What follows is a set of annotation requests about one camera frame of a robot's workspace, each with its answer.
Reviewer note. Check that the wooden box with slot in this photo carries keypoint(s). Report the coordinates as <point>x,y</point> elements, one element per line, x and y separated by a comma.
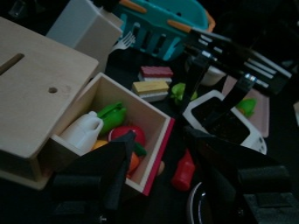
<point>34,96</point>

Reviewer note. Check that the pink toy cake slice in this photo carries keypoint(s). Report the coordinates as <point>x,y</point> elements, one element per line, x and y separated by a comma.
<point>156,72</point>

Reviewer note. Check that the white rectangular box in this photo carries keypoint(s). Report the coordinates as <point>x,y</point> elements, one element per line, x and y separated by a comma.
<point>83,26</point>

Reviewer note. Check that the green toy pepper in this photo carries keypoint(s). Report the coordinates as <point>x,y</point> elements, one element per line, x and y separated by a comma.
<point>115,116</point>

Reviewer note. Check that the light green toy vegetable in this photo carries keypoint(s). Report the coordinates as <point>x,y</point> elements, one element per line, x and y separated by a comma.
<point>177,92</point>

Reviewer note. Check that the white plastic fork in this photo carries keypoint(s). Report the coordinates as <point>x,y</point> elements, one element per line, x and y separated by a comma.
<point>125,40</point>

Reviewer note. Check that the yellow toy cake slice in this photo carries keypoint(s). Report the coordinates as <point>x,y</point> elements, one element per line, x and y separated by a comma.
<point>149,89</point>

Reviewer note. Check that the tan toy egg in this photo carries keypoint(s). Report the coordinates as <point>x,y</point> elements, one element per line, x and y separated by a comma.
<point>160,168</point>

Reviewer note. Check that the pink cutting board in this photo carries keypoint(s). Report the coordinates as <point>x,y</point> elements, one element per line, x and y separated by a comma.
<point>260,110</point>

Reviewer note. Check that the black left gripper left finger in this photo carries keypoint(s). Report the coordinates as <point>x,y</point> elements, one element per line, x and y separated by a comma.
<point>97,175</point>

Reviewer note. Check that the white toy cup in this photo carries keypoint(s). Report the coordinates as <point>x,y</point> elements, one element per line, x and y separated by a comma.
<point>212,76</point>

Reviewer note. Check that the wooden drawer with red front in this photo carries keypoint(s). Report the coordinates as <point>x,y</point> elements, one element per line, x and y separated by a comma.
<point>151,125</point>

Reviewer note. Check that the white toy detergent jug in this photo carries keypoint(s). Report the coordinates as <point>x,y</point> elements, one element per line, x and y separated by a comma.
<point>83,131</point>

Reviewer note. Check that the green toy fruit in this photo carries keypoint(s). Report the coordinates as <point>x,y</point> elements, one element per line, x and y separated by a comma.
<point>247,105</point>

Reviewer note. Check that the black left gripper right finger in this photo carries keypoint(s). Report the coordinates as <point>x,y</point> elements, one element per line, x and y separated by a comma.
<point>240,180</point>

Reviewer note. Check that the red toy tomato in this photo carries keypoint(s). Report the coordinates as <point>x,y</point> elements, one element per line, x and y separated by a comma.
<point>116,133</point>

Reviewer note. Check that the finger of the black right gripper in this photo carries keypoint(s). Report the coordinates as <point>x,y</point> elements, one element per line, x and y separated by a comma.
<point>233,96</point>
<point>193,81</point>

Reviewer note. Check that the yellow toy fruit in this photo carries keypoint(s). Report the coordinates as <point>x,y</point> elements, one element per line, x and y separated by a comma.
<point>99,143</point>

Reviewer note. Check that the black plate with white rim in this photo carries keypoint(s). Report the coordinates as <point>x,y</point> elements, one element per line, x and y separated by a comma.
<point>196,204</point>

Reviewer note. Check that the red toy ketchup bottle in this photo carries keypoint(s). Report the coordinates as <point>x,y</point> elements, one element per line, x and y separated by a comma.
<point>183,172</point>

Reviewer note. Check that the orange toy carrot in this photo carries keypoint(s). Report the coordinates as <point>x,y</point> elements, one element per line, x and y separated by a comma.
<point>133,163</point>

